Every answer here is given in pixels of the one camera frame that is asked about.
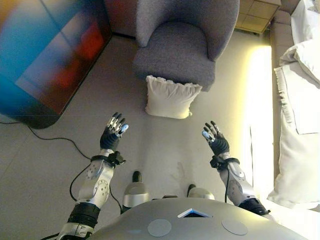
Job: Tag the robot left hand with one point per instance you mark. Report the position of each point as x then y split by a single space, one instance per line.
110 142

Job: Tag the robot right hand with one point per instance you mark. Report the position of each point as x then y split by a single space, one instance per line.
220 146

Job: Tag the white frilled cushion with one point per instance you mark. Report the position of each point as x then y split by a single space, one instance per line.
170 100

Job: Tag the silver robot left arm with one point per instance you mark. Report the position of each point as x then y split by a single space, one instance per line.
98 182

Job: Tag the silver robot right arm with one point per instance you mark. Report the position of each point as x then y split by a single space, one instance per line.
240 185

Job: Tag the silver robot right leg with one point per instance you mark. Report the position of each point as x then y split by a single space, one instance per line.
200 193

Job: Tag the silver robot leg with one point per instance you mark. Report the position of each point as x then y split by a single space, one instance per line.
136 195
200 193

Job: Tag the silver robot left leg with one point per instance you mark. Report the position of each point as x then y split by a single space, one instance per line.
136 195

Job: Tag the grey robot torso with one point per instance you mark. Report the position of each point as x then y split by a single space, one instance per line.
195 225

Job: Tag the grey fabric armchair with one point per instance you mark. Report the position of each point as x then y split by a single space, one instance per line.
175 52

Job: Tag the light wooden nightstand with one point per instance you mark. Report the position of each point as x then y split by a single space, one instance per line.
255 15

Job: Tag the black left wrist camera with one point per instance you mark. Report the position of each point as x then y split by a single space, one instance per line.
116 158

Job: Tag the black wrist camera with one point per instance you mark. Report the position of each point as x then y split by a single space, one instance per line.
116 158
216 162

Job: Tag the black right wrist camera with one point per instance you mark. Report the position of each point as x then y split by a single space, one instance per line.
216 162

